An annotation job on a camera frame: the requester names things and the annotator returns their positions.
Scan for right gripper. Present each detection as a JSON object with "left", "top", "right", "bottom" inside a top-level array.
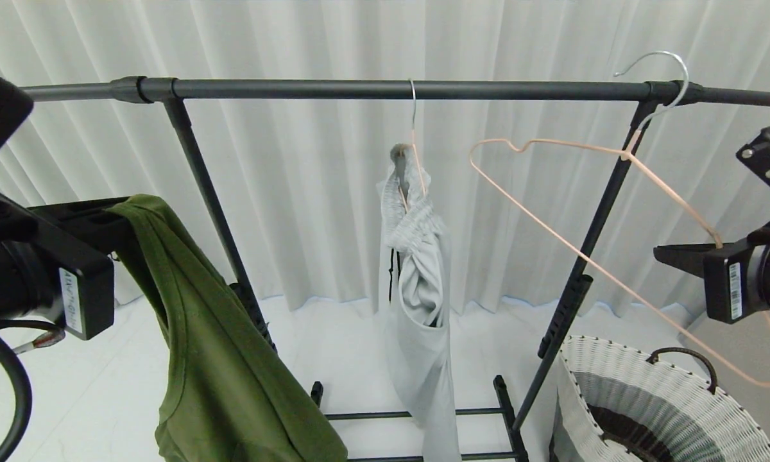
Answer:
[{"left": 703, "top": 218, "right": 770, "bottom": 325}]

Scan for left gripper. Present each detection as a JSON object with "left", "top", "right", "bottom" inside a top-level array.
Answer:
[{"left": 0, "top": 209, "right": 116, "bottom": 341}]

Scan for green garment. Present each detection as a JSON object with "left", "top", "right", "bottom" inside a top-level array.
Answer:
[{"left": 106, "top": 194, "right": 348, "bottom": 462}]

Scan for pink clothes hanger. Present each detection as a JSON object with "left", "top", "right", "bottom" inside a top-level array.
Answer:
[
  {"left": 395, "top": 78, "right": 429, "bottom": 212},
  {"left": 468, "top": 51, "right": 770, "bottom": 389}
]

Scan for pale grey shorts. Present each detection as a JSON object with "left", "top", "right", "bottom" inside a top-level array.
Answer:
[{"left": 375, "top": 144, "right": 463, "bottom": 462}]

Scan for white laundry basket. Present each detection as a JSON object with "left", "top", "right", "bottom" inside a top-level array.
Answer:
[{"left": 549, "top": 335, "right": 770, "bottom": 462}]

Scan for black clothes rack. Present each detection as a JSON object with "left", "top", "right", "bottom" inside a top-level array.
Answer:
[{"left": 22, "top": 76, "right": 770, "bottom": 462}]

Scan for white curtain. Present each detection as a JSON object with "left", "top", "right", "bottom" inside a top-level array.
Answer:
[{"left": 0, "top": 0, "right": 770, "bottom": 318}]

